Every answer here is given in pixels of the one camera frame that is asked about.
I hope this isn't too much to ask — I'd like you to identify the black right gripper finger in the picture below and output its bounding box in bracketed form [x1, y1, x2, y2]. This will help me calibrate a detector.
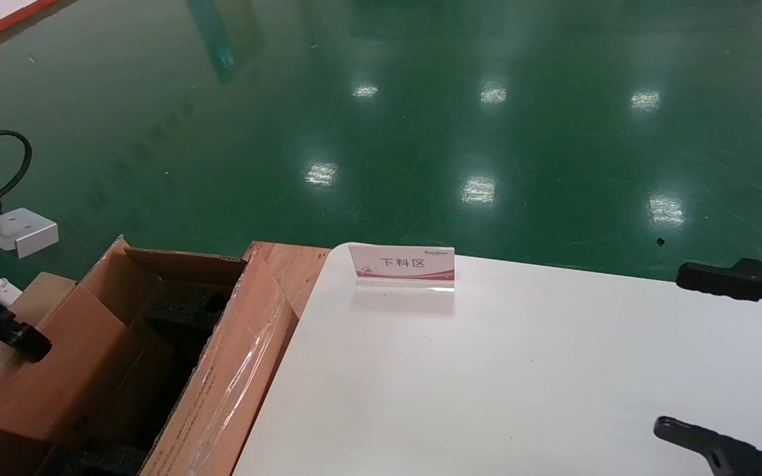
[676, 258, 762, 329]
[653, 416, 762, 476]

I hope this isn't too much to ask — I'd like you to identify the large cardboard box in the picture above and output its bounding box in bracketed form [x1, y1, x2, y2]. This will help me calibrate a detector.
[0, 235, 299, 476]

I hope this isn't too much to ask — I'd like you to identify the black foam insert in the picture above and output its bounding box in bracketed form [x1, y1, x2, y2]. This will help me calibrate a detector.
[37, 442, 149, 476]
[146, 290, 231, 338]

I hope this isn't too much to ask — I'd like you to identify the clear acrylic sign, pink stripe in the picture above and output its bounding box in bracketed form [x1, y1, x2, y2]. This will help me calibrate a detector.
[348, 243, 456, 293]

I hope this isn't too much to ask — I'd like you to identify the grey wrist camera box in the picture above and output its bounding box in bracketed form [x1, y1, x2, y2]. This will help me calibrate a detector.
[0, 208, 60, 259]

